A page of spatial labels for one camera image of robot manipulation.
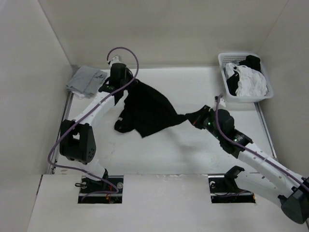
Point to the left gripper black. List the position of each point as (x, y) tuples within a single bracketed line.
[(129, 73)]

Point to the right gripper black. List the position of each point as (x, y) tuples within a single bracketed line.
[(195, 118)]

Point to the black tank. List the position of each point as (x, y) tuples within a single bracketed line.
[(148, 111), (254, 62)]

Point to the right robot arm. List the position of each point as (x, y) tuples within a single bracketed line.
[(273, 181)]

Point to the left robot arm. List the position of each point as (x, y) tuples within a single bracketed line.
[(79, 144)]

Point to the folded grey tank top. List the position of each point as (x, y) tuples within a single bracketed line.
[(86, 81)]

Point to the folded white tank top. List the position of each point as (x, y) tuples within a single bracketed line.
[(78, 95)]

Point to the white tank top in basket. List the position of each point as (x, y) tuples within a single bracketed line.
[(251, 81)]

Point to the black tank top in basket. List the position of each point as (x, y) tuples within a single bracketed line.
[(254, 62)]

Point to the white plastic laundry basket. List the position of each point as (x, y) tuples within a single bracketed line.
[(224, 58)]

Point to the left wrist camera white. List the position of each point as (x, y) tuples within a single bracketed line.
[(114, 60)]

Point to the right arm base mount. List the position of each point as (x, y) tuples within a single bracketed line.
[(223, 188)]

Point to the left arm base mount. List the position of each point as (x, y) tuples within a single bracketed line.
[(100, 192)]

